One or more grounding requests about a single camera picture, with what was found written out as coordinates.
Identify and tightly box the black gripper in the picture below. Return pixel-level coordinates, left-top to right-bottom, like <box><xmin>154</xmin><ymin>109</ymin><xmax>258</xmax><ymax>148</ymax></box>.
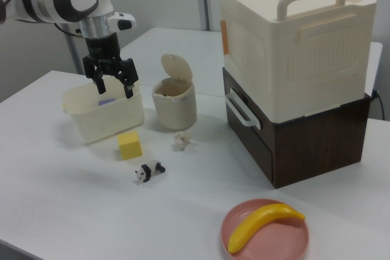
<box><xmin>82</xmin><ymin>32</ymin><xmax>138</xmax><ymax>99</ymax></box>

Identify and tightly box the cream trash can with lid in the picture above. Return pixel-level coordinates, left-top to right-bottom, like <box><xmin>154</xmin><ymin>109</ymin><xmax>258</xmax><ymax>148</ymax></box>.
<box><xmin>151</xmin><ymin>54</ymin><xmax>198</xmax><ymax>130</ymax></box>

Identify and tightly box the purple block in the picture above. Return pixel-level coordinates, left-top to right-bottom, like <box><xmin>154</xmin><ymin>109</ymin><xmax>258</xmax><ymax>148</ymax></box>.
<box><xmin>97</xmin><ymin>97</ymin><xmax>118</xmax><ymax>107</ymax></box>

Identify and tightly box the cream plastic basket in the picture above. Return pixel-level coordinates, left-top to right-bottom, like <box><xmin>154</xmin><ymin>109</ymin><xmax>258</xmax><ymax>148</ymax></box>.
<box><xmin>62</xmin><ymin>74</ymin><xmax>145</xmax><ymax>146</ymax></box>

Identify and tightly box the yellow cube block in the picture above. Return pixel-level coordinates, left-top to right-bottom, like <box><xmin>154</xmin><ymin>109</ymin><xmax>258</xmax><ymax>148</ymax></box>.
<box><xmin>117</xmin><ymin>130</ymin><xmax>143</xmax><ymax>161</ymax></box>

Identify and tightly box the crumpled white paper ball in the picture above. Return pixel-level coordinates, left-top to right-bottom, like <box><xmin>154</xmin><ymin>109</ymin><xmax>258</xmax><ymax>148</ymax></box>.
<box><xmin>172</xmin><ymin>130</ymin><xmax>192</xmax><ymax>152</ymax></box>

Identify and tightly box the toy panda figure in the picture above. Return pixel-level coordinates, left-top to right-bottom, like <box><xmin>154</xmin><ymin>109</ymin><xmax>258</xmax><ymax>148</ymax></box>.
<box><xmin>135</xmin><ymin>160</ymin><xmax>166</xmax><ymax>184</ymax></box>

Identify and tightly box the dark brown wooden drawer box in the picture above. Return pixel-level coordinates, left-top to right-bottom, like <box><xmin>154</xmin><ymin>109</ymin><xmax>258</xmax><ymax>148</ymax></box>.
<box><xmin>222</xmin><ymin>67</ymin><xmax>372</xmax><ymax>189</ymax></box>

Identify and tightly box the yellow toy banana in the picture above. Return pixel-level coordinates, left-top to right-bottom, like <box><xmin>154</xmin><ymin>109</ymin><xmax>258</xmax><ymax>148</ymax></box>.
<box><xmin>227</xmin><ymin>202</ymin><xmax>306</xmax><ymax>254</ymax></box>

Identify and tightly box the pink plate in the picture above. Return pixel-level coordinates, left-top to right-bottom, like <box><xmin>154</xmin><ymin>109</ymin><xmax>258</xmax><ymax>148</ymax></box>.
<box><xmin>220</xmin><ymin>199</ymin><xmax>310</xmax><ymax>260</ymax></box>

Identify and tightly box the cream storage box with handles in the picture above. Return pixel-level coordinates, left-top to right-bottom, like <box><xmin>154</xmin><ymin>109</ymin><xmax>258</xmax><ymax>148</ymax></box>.
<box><xmin>217</xmin><ymin>0</ymin><xmax>377</xmax><ymax>124</ymax></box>

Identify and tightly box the black cable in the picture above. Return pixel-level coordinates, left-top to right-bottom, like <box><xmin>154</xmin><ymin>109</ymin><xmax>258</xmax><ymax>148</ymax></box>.
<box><xmin>372</xmin><ymin>89</ymin><xmax>386</xmax><ymax>121</ymax></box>

